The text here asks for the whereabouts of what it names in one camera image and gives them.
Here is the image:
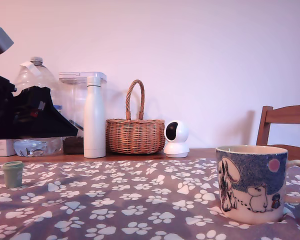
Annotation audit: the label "green coffee capsule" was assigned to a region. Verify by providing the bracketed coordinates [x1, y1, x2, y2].
[1, 160, 25, 189]

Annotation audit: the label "grey scoop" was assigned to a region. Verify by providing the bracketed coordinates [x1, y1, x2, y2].
[69, 119, 85, 132]

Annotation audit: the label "dark brown granules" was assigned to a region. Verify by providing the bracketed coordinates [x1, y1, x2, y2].
[62, 136, 85, 155]

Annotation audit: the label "clear lidded storage container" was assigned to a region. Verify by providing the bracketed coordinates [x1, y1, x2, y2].
[58, 71, 108, 155]

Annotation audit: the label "white insulated bottle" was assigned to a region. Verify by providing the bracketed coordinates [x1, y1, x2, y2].
[83, 76, 107, 159]

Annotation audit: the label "large clear water bottle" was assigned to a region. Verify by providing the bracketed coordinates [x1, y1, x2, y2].
[13, 56, 64, 158]

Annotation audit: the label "white cardboard box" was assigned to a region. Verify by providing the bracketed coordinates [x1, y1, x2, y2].
[0, 139, 16, 157]

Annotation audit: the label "paw print tablecloth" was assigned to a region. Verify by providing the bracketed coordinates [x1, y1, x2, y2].
[0, 157, 300, 240]

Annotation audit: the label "illustrated blue ceramic mug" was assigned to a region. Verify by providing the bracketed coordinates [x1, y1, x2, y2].
[215, 144, 300, 225]

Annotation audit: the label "wooden chair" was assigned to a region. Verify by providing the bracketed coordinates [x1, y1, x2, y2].
[255, 104, 300, 165]

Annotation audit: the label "wicker basket with handle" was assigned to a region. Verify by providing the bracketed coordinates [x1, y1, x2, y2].
[105, 79, 166, 155]

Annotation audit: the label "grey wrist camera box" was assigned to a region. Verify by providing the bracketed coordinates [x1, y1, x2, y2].
[0, 24, 15, 60]

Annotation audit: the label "small white round camera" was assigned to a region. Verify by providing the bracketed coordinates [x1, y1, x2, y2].
[163, 119, 191, 159]

